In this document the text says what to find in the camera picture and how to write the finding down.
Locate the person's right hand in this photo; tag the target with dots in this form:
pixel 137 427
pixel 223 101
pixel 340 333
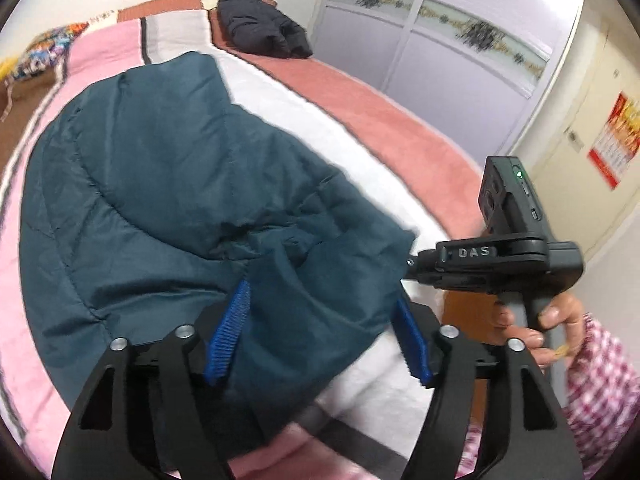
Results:
pixel 562 312

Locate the red wall calendar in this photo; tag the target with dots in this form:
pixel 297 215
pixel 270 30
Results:
pixel 617 145

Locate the teal quilted jacket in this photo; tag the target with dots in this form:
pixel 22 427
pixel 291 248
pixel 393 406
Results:
pixel 175 185

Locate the striped bed blanket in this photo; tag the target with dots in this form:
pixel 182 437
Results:
pixel 375 125

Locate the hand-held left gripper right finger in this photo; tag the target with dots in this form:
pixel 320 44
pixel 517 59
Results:
pixel 412 340

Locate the yellow pillow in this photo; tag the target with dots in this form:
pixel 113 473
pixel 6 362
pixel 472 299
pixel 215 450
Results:
pixel 5 69

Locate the person's right forearm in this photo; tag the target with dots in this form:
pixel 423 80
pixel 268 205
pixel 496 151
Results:
pixel 605 385

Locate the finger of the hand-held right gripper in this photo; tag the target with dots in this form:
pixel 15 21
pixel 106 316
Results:
pixel 422 265

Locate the folded black jacket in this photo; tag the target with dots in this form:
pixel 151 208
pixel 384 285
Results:
pixel 260 25

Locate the pink checked pajamas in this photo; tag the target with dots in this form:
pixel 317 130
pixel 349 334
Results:
pixel 470 460

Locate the lilac wardrobe with floral band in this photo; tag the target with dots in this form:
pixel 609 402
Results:
pixel 450 75

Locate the cream door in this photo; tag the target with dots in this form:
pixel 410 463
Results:
pixel 560 100

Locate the colourful patterned pillow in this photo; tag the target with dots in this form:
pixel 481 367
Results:
pixel 45 55

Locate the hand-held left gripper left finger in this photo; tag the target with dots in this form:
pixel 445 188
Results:
pixel 227 330

